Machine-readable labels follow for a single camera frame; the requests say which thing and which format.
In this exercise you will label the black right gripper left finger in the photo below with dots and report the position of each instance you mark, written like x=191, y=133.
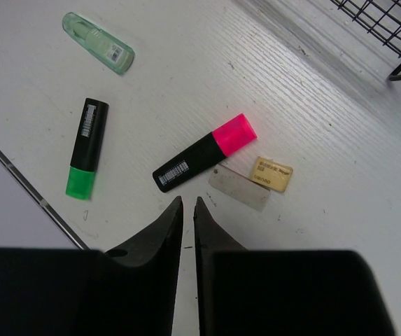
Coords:
x=128, y=290

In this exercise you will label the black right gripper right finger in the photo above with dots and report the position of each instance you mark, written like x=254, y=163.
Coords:
x=246, y=292

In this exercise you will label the pink cap black highlighter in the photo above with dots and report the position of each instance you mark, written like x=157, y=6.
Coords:
x=205, y=153

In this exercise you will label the white eraser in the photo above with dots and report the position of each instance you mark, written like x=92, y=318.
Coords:
x=238, y=187

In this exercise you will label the tan yellow eraser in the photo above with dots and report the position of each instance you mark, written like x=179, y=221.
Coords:
x=270, y=174

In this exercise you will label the green cap black highlighter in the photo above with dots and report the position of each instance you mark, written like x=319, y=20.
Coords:
x=87, y=149

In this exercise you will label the green transparent correction tape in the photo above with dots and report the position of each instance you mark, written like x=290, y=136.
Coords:
x=110, y=51

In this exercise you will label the black wire basket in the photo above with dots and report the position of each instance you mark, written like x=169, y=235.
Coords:
x=382, y=19

